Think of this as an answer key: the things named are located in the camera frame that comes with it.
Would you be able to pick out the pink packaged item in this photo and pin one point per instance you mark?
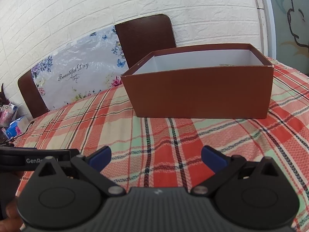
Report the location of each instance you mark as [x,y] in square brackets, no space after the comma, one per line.
[8,114]

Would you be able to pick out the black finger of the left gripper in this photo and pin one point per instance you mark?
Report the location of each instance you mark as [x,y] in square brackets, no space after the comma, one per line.
[66,155]

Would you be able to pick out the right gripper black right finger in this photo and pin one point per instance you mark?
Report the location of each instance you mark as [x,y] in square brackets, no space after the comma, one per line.
[253,195]

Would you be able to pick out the red plaid bed sheet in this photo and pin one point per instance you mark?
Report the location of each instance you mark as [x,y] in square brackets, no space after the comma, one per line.
[167,152]

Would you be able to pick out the blue tissue pack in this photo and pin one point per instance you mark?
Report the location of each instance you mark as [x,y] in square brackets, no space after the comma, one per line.
[17,127]

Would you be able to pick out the person's left hand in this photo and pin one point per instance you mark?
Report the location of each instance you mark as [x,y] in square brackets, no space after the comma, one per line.
[13,222]

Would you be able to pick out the dark red plant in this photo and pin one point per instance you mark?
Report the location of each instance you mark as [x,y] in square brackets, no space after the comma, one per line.
[3,99]

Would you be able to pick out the pale patterned item in box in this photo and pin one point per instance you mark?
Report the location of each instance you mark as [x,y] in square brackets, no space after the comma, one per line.
[226,65]

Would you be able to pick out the brown cardboard box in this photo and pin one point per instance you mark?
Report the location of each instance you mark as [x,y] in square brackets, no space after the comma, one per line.
[187,82]

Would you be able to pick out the floral plastic bedding bag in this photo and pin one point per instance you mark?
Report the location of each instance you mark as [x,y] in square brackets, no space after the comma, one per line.
[84,67]

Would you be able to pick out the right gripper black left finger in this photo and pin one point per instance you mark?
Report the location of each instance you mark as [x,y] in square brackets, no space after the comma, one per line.
[67,195]

